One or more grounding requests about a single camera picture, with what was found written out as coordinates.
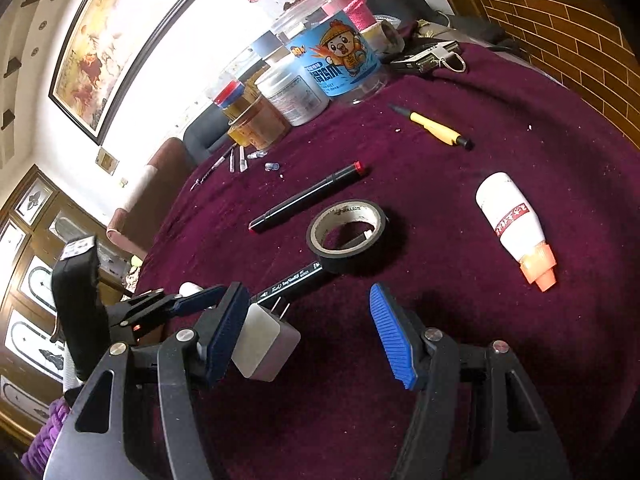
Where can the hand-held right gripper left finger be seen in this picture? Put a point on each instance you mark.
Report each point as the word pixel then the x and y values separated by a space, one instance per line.
pixel 227 330

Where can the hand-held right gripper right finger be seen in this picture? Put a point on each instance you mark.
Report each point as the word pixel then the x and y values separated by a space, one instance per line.
pixel 392 340

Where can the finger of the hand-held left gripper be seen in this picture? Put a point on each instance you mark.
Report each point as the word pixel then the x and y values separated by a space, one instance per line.
pixel 200 299

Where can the white dropper bottle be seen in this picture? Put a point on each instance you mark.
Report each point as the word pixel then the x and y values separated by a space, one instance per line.
pixel 190 288

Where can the white charger cube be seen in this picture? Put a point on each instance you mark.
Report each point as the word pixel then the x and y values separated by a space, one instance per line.
pixel 260 345

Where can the black marker white print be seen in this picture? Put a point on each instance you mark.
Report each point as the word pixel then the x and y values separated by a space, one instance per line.
pixel 295 285

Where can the black tape roll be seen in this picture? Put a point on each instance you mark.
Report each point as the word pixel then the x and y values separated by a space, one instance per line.
pixel 320 252

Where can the black marker red end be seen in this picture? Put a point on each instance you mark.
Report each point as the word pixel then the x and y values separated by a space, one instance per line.
pixel 305 197

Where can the white glue bottle orange cap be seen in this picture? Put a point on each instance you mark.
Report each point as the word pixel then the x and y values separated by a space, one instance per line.
pixel 510 220

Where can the person's left forearm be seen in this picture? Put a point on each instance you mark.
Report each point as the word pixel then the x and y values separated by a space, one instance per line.
pixel 47 435

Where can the wooden glass-panel doors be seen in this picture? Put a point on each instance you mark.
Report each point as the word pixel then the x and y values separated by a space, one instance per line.
pixel 35 260

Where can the maroon tablecloth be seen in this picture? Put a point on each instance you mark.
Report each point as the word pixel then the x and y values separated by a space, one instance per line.
pixel 450 270

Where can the brown armchair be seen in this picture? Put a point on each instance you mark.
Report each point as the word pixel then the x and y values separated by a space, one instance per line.
pixel 150 200

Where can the dark pen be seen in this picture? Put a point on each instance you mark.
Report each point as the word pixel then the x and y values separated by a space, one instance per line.
pixel 220 161

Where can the silver pen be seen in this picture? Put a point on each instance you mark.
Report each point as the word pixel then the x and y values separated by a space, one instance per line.
pixel 232 160

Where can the white craft knife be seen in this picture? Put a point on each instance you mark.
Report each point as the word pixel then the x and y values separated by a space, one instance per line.
pixel 243 159

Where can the black leather sofa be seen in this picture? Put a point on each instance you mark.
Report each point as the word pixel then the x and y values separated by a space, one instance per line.
pixel 205 132

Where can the amber jar orange label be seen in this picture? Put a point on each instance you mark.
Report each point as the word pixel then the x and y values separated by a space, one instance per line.
pixel 260 127

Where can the red lid jar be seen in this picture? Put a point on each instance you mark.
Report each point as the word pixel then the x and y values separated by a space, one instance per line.
pixel 232 97

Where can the yellow black pen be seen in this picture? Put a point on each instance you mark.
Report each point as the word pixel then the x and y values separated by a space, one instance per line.
pixel 435 127

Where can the white plastic tub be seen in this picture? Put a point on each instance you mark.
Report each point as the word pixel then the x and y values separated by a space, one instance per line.
pixel 295 95

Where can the grey lid jar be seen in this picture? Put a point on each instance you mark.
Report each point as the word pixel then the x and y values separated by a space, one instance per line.
pixel 262 47

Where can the clear jar blue cartoon label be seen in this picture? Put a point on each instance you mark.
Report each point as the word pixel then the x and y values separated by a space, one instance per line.
pixel 335 55

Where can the black silver hand tool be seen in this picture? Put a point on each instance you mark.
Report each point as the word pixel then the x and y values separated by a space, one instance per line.
pixel 425 60

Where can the beige tape roll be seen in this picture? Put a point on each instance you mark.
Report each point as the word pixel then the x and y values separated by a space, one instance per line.
pixel 382 37

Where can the pink cup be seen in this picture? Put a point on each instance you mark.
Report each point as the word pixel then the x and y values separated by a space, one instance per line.
pixel 352 12

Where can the black bag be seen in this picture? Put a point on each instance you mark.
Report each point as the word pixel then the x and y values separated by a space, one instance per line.
pixel 435 7

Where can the brick-pattern wooden sideboard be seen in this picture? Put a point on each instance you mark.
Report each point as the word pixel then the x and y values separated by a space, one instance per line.
pixel 560 30

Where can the small gold wall plaque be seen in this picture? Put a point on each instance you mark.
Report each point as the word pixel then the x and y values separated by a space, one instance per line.
pixel 107 161

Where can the framed wall painting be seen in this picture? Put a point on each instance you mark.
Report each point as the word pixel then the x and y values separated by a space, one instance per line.
pixel 120 45

